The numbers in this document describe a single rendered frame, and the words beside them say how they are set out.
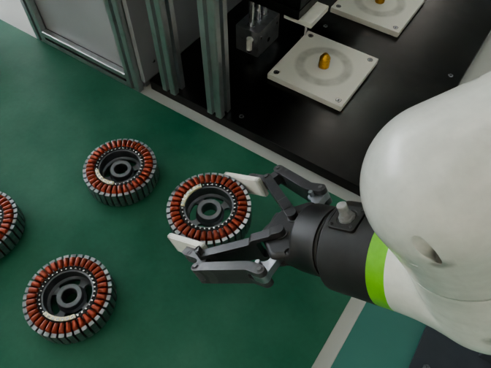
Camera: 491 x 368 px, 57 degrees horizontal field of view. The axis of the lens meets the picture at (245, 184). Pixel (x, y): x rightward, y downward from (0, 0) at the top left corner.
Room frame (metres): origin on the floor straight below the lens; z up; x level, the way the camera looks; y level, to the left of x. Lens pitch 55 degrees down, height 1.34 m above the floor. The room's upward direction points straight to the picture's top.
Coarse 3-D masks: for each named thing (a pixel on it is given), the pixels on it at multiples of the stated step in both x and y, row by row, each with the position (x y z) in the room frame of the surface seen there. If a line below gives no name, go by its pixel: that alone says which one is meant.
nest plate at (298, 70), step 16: (304, 48) 0.70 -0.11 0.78; (320, 48) 0.70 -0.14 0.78; (336, 48) 0.70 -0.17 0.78; (352, 48) 0.70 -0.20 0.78; (288, 64) 0.66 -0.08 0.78; (304, 64) 0.66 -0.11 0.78; (336, 64) 0.66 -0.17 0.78; (352, 64) 0.66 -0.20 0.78; (368, 64) 0.66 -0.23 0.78; (288, 80) 0.62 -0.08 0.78; (304, 80) 0.62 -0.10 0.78; (320, 80) 0.62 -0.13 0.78; (336, 80) 0.62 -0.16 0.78; (352, 80) 0.62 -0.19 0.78; (320, 96) 0.58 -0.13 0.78; (336, 96) 0.58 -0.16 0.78
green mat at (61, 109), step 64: (0, 64) 0.70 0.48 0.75; (64, 64) 0.70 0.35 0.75; (0, 128) 0.53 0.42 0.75; (64, 128) 0.53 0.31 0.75; (128, 128) 0.53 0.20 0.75; (192, 128) 0.53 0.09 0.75; (64, 192) 0.40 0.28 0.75; (128, 256) 0.29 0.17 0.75; (0, 320) 0.20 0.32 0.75; (128, 320) 0.20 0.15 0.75; (192, 320) 0.20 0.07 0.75; (256, 320) 0.20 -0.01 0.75; (320, 320) 0.20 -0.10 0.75
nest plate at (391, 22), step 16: (352, 0) 0.86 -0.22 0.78; (368, 0) 0.86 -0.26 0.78; (400, 0) 0.86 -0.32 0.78; (416, 0) 0.86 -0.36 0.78; (352, 16) 0.81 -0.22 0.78; (368, 16) 0.80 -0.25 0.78; (384, 16) 0.80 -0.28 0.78; (400, 16) 0.80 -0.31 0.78; (384, 32) 0.77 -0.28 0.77; (400, 32) 0.76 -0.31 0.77
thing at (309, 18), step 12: (252, 0) 0.70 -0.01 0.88; (264, 0) 0.69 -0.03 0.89; (276, 0) 0.68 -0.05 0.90; (288, 0) 0.67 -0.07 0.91; (300, 0) 0.66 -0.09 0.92; (312, 0) 0.69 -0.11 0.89; (252, 12) 0.71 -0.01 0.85; (264, 12) 0.75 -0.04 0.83; (288, 12) 0.66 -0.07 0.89; (300, 12) 0.66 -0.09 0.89; (312, 12) 0.67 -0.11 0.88; (324, 12) 0.68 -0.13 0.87; (252, 24) 0.71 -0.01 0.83; (300, 24) 0.65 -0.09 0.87; (312, 24) 0.65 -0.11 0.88
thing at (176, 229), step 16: (192, 176) 0.37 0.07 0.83; (208, 176) 0.37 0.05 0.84; (224, 176) 0.37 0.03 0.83; (176, 192) 0.34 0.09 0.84; (192, 192) 0.34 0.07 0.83; (208, 192) 0.35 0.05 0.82; (224, 192) 0.34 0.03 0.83; (240, 192) 0.34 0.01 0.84; (176, 208) 0.31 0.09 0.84; (192, 208) 0.33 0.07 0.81; (208, 208) 0.33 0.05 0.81; (224, 208) 0.33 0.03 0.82; (240, 208) 0.31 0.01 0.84; (176, 224) 0.29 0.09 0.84; (192, 224) 0.29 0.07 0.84; (208, 224) 0.30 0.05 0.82; (224, 224) 0.29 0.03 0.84; (240, 224) 0.29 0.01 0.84; (208, 240) 0.27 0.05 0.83; (224, 240) 0.27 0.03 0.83
